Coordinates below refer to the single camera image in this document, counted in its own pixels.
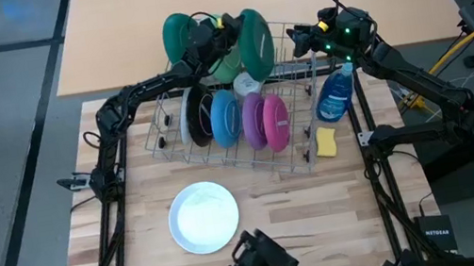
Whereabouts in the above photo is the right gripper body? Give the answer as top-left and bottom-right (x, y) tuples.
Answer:
(302, 16), (343, 58)

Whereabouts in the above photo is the black left camera cable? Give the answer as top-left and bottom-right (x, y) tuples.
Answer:
(188, 7), (227, 32)

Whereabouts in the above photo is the black network router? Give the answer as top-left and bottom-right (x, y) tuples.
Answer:
(413, 210), (460, 258)

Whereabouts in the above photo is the purple plate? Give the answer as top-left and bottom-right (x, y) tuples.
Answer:
(237, 90), (274, 154)

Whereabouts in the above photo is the wire dish rack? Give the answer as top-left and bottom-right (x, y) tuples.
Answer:
(127, 12), (337, 201)

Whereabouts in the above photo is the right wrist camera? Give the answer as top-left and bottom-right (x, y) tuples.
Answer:
(314, 5), (341, 31)

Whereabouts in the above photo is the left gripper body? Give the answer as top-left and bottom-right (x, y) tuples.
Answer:
(181, 18), (237, 68)

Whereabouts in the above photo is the pink plate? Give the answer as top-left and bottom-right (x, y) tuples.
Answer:
(258, 91), (296, 156)

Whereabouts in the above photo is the tan desk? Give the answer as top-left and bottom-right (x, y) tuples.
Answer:
(42, 0), (466, 103)

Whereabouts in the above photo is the blue plate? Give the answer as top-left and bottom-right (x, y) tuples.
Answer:
(204, 86), (248, 152)

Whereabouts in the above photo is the dark green plate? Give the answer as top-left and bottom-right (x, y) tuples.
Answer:
(231, 4), (281, 86)
(157, 8), (208, 70)

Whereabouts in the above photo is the yellow sponge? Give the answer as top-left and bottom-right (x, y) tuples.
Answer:
(311, 123), (342, 161)

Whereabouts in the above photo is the light green plate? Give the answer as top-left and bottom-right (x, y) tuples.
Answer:
(197, 8), (250, 88)

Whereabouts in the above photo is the black plate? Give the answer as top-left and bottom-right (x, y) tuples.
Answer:
(181, 81), (222, 151)

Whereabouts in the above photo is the blue dish soap bottle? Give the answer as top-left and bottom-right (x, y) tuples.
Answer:
(308, 60), (364, 126)

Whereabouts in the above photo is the white mug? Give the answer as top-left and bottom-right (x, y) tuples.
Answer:
(231, 68), (268, 102)

